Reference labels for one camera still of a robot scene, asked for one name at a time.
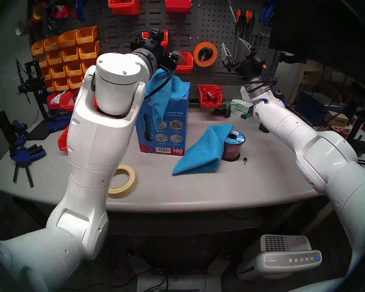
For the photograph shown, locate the red hand tool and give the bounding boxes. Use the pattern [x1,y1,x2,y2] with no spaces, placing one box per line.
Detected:
[53,5,71,19]

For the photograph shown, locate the small cardboard box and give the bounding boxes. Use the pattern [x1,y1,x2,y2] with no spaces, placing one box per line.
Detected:
[327,111,349,127]

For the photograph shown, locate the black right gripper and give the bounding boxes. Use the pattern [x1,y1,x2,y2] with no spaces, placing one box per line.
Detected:
[221,37,266,82]

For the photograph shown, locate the yellow bin labelled M3-4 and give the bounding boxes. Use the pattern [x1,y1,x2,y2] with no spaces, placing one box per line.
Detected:
[78,40,101,60]

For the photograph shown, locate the red yellow tape roll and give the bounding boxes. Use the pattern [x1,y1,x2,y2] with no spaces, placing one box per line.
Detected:
[30,2,47,23]

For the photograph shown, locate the blue equipment case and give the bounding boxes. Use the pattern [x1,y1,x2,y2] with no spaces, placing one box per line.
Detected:
[294,91,335,126]

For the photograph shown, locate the dark grey pegboard panel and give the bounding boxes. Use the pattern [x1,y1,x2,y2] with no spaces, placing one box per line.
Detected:
[30,0,282,79]

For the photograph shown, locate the Kimtech tissue box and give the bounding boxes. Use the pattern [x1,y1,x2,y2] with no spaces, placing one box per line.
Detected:
[230,95,254,119]

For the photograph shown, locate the blue shop towel box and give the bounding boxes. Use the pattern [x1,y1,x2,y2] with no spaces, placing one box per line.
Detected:
[135,82,191,156]

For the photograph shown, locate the yellow bin labelled M3-6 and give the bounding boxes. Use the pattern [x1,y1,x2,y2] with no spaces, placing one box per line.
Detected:
[82,59,98,75]

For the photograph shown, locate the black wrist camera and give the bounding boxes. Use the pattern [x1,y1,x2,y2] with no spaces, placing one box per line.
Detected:
[246,58,267,77]
[143,28,165,51]

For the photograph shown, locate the beige masking tape roll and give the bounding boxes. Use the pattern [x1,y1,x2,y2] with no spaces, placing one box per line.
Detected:
[108,165,137,199]

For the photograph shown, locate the black upright post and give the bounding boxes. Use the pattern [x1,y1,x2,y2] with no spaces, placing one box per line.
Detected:
[0,111,15,146]

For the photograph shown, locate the yellow bin labelled M2.5-5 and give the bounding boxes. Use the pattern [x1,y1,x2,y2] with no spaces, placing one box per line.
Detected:
[68,75,85,89]

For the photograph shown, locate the black flat block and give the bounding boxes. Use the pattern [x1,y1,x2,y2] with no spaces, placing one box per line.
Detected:
[27,121,54,141]

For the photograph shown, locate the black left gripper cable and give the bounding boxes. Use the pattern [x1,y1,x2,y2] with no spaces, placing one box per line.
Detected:
[144,69,171,99]

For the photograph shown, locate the yellow bin labelled M3X6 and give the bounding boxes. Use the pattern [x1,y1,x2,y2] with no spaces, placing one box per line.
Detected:
[75,26,98,44]

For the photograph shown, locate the black cylindrical bottle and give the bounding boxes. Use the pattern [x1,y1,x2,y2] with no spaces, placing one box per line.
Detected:
[259,91,286,134]

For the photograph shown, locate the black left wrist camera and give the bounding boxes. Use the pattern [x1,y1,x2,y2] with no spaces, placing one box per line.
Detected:
[143,28,165,51]

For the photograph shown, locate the red bin with red tools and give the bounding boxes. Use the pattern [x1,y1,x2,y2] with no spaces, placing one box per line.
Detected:
[198,85,224,109]

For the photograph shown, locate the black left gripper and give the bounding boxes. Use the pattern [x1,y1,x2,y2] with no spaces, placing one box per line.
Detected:
[144,42,181,71]

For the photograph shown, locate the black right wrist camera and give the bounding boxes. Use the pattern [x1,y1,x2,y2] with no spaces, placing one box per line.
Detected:
[246,58,267,77]

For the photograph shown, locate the red wire spool labelled 18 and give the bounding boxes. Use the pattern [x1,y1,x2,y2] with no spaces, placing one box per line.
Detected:
[221,130,246,162]

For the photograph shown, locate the black metal stand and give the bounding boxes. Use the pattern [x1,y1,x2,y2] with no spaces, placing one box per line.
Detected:
[16,59,50,121]

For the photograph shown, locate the white air purifier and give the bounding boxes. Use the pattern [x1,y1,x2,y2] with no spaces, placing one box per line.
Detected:
[237,235,322,280]

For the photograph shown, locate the blue clamp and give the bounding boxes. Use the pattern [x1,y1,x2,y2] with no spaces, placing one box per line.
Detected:
[9,139,47,188]
[12,120,28,138]
[46,112,73,132]

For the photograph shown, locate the blue handled pliers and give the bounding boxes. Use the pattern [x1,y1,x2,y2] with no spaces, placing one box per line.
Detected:
[259,0,274,26]

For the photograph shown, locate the orange tape roll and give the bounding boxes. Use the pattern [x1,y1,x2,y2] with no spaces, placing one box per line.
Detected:
[193,42,218,67]

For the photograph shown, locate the dark red plastic bin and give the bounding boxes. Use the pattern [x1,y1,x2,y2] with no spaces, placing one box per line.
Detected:
[165,0,192,14]

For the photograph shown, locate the red bin with plastic bag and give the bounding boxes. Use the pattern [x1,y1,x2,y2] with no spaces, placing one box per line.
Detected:
[174,51,194,74]

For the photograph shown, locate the grey duct tape roll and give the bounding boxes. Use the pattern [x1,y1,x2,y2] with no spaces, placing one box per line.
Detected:
[15,19,32,36]

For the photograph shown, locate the blue microfiber towel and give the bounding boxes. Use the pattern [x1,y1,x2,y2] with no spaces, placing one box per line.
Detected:
[172,124,234,176]
[144,69,190,131]

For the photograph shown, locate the black power adapter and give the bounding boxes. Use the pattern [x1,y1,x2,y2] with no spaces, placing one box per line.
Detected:
[348,135,365,158]

